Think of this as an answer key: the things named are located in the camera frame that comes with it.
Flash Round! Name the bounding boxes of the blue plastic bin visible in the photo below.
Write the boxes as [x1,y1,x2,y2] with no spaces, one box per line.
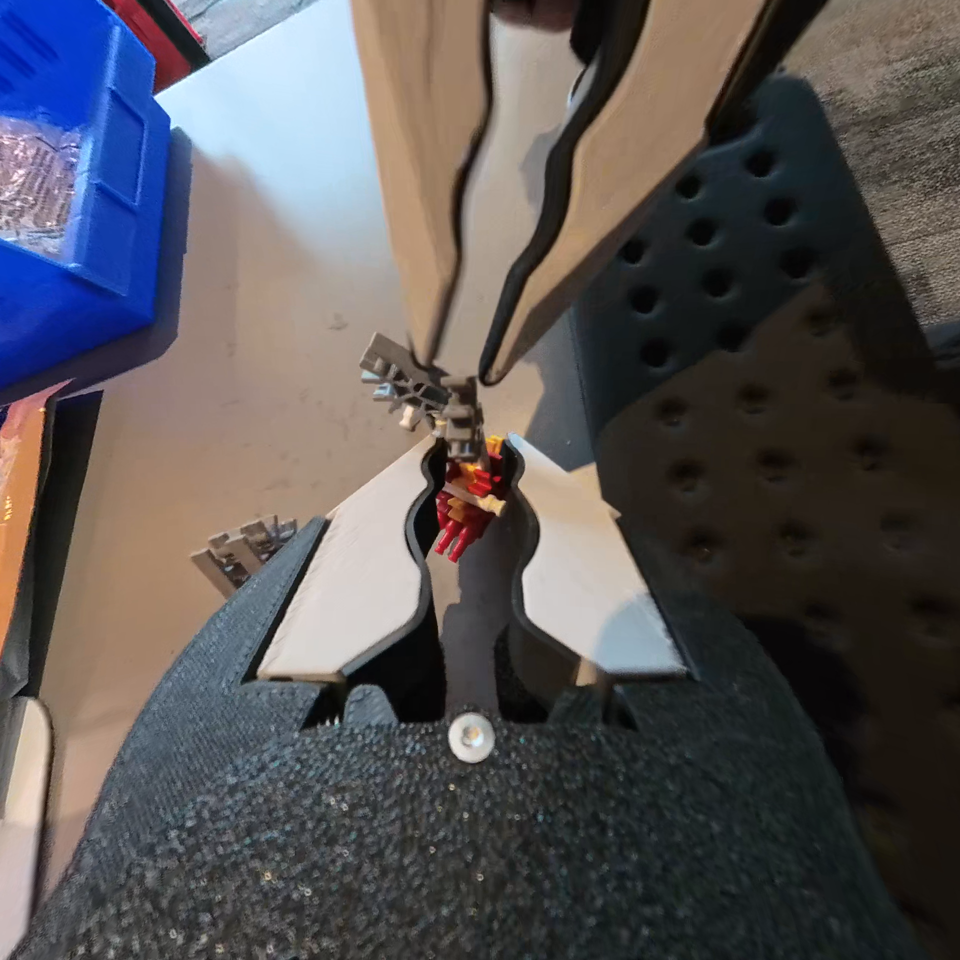
[0,0,173,393]

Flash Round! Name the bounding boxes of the clear plastic bag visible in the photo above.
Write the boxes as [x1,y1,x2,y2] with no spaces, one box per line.
[0,123,85,265]

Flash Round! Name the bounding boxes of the orange toy parts bag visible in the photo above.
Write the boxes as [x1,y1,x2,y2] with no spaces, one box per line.
[0,381,59,655]

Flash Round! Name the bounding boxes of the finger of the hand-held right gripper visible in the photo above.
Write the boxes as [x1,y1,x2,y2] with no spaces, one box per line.
[478,0,789,387]
[350,0,498,369]

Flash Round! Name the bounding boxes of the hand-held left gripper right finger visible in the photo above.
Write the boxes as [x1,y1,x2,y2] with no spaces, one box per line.
[504,433,690,684]

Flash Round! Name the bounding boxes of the grey-topped red yellow toy assembly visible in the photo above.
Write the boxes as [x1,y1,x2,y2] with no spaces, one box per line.
[358,332,513,563]

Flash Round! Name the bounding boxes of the black dimpled plastic panel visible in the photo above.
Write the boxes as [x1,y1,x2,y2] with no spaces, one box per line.
[568,75,960,960]

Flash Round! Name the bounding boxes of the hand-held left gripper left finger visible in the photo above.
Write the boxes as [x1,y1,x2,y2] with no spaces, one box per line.
[258,435,445,684]

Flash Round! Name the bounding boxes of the person's right hand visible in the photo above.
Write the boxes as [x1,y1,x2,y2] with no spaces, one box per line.
[491,0,580,31]

